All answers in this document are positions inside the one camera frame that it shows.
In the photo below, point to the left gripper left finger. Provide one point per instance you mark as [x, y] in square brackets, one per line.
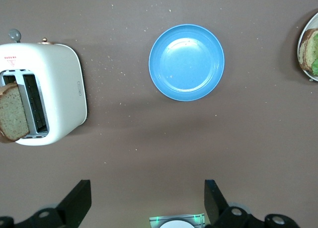
[69, 210]

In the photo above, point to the green lettuce leaf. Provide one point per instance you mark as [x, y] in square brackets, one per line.
[315, 44]

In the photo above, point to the brown bread slice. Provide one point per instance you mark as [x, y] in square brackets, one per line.
[13, 113]
[306, 51]

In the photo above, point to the blue plate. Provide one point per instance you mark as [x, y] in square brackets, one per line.
[186, 62]

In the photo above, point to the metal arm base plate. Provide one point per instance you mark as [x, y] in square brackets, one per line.
[155, 220]

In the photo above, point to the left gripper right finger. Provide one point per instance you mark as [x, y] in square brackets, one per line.
[218, 215]

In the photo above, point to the cream white toaster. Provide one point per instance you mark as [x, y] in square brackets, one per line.
[59, 89]

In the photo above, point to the beige plate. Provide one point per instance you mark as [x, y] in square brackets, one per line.
[300, 43]

